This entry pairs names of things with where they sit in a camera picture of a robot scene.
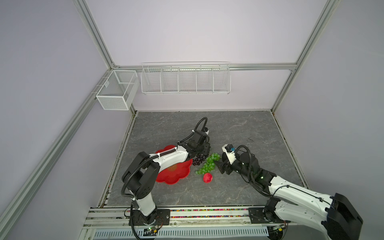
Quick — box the green grape bunch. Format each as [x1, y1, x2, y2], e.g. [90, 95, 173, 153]
[195, 153, 221, 175]

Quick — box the dark purple grape bunch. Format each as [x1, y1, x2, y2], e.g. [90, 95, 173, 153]
[193, 154, 208, 166]

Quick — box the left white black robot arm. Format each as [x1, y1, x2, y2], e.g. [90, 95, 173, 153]
[121, 117, 211, 225]

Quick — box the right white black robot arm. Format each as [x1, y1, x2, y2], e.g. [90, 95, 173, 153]
[215, 144, 364, 240]

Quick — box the red flower-shaped fruit bowl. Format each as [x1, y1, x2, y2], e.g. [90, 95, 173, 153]
[154, 158, 192, 185]

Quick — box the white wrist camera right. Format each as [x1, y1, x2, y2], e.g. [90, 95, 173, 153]
[222, 144, 236, 165]

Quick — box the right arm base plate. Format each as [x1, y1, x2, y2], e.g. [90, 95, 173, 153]
[248, 206, 284, 224]

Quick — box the white wire wall rack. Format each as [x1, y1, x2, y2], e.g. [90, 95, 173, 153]
[141, 62, 232, 95]

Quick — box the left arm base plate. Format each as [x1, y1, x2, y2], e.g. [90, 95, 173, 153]
[130, 209, 171, 226]

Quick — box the white mesh wall basket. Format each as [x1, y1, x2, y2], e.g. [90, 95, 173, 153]
[96, 70, 140, 111]

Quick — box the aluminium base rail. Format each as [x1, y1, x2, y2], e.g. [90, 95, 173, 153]
[78, 205, 301, 240]

